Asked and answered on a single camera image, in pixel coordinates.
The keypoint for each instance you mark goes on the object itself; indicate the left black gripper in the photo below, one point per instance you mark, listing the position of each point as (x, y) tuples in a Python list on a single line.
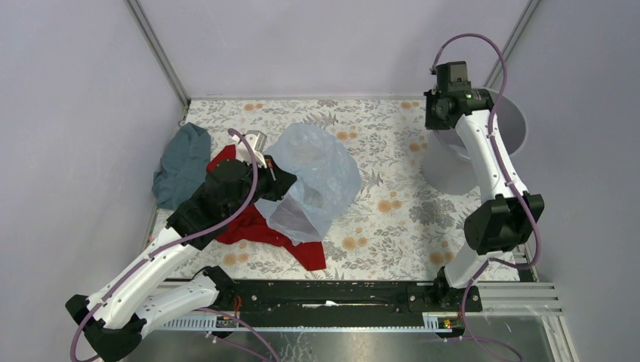
[(281, 181)]

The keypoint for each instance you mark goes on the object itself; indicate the light blue plastic trash bag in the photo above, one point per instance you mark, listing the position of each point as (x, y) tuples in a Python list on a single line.
[(328, 180)]

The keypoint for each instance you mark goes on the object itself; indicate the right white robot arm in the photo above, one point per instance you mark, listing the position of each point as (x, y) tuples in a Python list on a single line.
[(509, 213)]

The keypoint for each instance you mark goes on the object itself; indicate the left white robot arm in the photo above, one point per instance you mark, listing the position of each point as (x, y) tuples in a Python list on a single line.
[(115, 319)]

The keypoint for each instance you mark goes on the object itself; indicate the grey plastic trash bin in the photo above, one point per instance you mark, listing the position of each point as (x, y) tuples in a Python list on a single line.
[(446, 165)]

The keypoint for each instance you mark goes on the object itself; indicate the red cloth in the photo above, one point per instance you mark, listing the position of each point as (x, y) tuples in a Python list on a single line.
[(251, 226)]

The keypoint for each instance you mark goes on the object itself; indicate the teal grey cloth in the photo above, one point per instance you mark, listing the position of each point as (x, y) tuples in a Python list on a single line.
[(182, 166)]

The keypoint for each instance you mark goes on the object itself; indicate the floral patterned table mat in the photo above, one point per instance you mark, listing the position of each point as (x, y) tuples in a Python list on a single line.
[(398, 227)]

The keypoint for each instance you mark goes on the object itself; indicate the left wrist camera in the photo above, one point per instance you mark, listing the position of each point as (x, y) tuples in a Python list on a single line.
[(257, 141)]

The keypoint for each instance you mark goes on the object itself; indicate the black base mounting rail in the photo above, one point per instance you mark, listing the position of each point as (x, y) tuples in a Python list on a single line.
[(342, 303)]

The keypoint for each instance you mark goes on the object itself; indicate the white slotted cable duct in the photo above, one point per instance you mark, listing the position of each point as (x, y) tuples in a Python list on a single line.
[(217, 323)]

